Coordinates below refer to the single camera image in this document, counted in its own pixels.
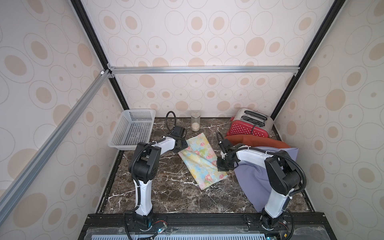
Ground black left corner post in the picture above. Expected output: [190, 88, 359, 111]
[70, 0, 130, 110]

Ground horizontal aluminium frame bar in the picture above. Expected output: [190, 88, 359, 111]
[110, 66, 300, 75]

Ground rust orange skirt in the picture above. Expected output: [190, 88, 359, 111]
[225, 135, 290, 149]

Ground black right corner post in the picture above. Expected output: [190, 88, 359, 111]
[271, 0, 347, 120]

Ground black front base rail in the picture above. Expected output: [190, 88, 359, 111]
[79, 213, 336, 240]

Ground red polka dot toaster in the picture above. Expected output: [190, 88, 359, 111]
[227, 108, 274, 138]

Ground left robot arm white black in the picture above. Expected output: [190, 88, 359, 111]
[127, 126, 188, 230]

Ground floral pastel skirt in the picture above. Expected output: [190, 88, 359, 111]
[179, 133, 228, 190]

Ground glass jar with white powder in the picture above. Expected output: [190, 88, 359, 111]
[191, 111, 201, 132]

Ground white plastic perforated basket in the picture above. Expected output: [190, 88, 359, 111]
[108, 109, 156, 151]

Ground black corner post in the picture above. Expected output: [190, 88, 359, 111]
[70, 0, 130, 110]
[271, 0, 347, 120]

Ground diagonal aluminium frame bar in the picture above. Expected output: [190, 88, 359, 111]
[1, 70, 111, 224]

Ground lavender purple skirt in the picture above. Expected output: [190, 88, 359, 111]
[235, 145, 294, 217]

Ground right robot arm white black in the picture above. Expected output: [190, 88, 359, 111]
[217, 139, 307, 231]

